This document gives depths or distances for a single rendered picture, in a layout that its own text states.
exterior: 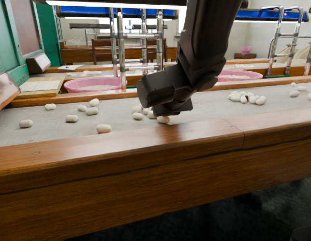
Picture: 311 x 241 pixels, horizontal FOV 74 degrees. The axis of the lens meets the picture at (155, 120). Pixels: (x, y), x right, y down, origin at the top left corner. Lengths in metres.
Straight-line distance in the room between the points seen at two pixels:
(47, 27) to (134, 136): 2.93
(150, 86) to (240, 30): 7.06
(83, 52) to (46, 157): 2.95
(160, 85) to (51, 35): 2.95
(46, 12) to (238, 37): 5.59
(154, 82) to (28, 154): 0.26
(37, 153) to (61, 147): 0.04
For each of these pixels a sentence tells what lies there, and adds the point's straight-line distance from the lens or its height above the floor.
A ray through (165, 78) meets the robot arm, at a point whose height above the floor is 0.89.
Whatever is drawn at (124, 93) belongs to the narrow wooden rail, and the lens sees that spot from 0.79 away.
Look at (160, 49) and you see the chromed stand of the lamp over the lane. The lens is 0.86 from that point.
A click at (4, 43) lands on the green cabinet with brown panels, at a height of 0.93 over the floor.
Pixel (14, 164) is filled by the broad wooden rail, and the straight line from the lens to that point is 0.43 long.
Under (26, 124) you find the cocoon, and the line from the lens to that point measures 0.63.
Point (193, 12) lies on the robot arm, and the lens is 0.28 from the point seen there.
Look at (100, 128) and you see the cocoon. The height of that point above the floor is 0.76.
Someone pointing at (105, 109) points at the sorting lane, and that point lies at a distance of 0.69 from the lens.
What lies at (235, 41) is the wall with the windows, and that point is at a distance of 7.32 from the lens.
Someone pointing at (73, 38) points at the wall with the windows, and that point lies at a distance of 5.63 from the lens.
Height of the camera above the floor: 0.97
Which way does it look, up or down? 23 degrees down
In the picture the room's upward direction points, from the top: straight up
